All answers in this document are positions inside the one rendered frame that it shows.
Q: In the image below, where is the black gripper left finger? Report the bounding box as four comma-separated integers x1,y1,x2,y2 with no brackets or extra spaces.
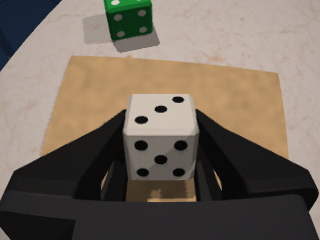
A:
4,109,128,202

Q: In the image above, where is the green die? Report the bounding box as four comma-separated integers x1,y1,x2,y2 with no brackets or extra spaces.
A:
103,0,153,41

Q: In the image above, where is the grey die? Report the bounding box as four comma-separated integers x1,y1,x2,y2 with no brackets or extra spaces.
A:
123,94,199,180

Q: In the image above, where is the tan mat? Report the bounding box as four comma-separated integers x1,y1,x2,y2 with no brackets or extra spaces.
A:
41,56,289,202

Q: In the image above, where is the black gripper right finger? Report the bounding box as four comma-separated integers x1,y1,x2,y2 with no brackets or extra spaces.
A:
194,109,319,211

